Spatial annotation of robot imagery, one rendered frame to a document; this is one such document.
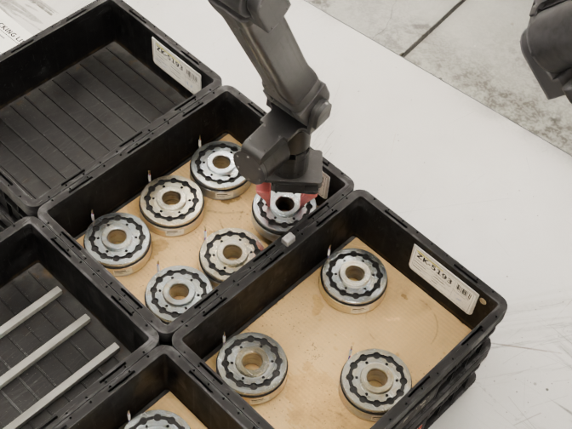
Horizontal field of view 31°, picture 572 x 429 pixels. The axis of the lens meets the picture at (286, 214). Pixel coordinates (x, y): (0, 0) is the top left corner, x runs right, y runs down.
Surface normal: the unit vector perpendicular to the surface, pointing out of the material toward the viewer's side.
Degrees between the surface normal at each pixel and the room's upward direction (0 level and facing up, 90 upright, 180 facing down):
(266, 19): 94
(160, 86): 0
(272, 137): 6
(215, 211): 0
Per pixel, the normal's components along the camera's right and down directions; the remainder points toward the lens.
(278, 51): 0.74, 0.61
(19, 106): 0.06, -0.60
